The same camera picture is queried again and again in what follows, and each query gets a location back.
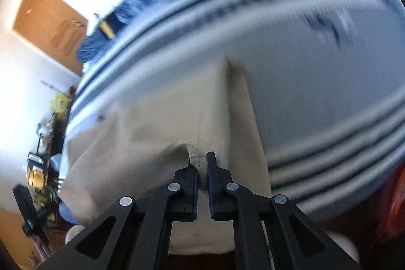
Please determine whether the yellow jug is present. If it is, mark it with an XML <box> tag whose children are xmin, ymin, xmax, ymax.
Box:
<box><xmin>27</xmin><ymin>162</ymin><xmax>47</xmax><ymax>192</ymax></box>

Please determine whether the brown wooden door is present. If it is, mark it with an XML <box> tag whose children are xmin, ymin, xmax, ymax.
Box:
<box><xmin>12</xmin><ymin>0</ymin><xmax>90</xmax><ymax>78</ymax></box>

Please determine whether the yellow plastic bag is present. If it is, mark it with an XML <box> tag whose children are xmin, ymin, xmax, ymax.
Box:
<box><xmin>50</xmin><ymin>92</ymin><xmax>72</xmax><ymax>115</ymax></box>

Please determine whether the cluttered side table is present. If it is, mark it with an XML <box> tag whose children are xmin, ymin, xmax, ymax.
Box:
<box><xmin>13</xmin><ymin>85</ymin><xmax>78</xmax><ymax>245</ymax></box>

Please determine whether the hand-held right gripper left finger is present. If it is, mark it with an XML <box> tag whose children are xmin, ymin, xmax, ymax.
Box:
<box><xmin>39</xmin><ymin>159</ymin><xmax>198</xmax><ymax>270</ymax></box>

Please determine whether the red plastic bag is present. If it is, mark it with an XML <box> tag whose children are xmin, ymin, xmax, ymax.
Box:
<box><xmin>376</xmin><ymin>167</ymin><xmax>405</xmax><ymax>239</ymax></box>

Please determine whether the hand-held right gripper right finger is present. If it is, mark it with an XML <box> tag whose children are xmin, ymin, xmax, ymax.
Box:
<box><xmin>206</xmin><ymin>152</ymin><xmax>364</xmax><ymax>270</ymax></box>

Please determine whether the blue floral pillow yellow stripe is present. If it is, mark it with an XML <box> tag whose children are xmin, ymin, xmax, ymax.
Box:
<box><xmin>77</xmin><ymin>0</ymin><xmax>159</xmax><ymax>64</ymax></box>

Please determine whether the beige sweatshirt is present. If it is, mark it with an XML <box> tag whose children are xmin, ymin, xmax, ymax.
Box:
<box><xmin>60</xmin><ymin>55</ymin><xmax>273</xmax><ymax>255</ymax></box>

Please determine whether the bed with striped blue sheet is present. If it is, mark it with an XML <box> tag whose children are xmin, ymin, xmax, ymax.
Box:
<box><xmin>63</xmin><ymin>0</ymin><xmax>405</xmax><ymax>221</ymax></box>

